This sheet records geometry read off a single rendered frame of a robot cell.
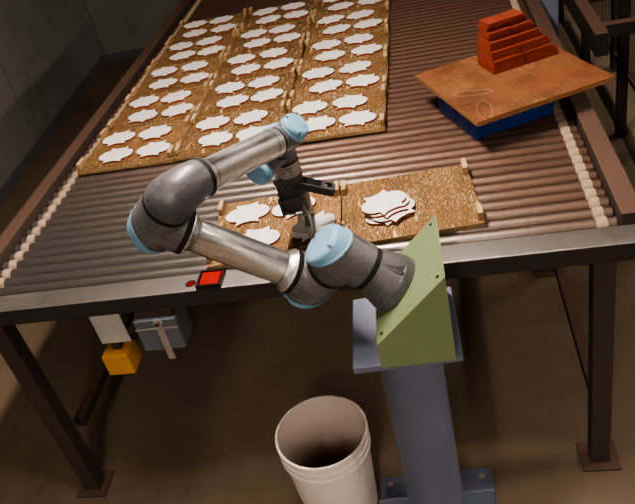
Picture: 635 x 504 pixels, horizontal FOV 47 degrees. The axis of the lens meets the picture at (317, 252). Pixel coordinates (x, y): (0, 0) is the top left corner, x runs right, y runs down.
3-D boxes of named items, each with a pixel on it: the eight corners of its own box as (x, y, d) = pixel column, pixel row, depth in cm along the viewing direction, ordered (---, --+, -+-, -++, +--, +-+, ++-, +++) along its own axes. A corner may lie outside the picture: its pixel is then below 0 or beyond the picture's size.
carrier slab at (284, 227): (341, 250, 212) (340, 245, 211) (207, 271, 218) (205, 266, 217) (341, 188, 241) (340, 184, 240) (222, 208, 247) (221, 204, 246)
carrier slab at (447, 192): (486, 226, 207) (485, 222, 206) (344, 250, 212) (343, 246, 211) (466, 167, 235) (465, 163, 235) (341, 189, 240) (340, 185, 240)
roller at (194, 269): (618, 235, 198) (618, 218, 196) (-16, 305, 236) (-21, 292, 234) (614, 229, 202) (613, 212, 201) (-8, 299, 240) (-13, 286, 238)
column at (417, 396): (510, 573, 219) (489, 369, 170) (385, 583, 225) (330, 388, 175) (490, 469, 250) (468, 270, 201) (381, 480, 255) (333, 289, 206)
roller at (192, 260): (614, 224, 202) (613, 208, 200) (-9, 296, 240) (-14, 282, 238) (610, 219, 206) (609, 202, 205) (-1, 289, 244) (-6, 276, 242)
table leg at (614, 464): (621, 470, 239) (632, 265, 191) (583, 472, 241) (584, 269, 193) (613, 441, 249) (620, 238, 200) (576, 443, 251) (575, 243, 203)
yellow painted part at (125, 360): (135, 373, 233) (108, 318, 220) (110, 375, 235) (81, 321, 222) (142, 356, 240) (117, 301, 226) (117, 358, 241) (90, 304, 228)
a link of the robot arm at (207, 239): (349, 293, 179) (137, 213, 158) (318, 319, 189) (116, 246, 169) (350, 254, 186) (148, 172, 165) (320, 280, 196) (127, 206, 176)
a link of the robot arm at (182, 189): (150, 163, 152) (293, 101, 186) (133, 191, 160) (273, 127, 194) (184, 206, 151) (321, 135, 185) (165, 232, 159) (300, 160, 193)
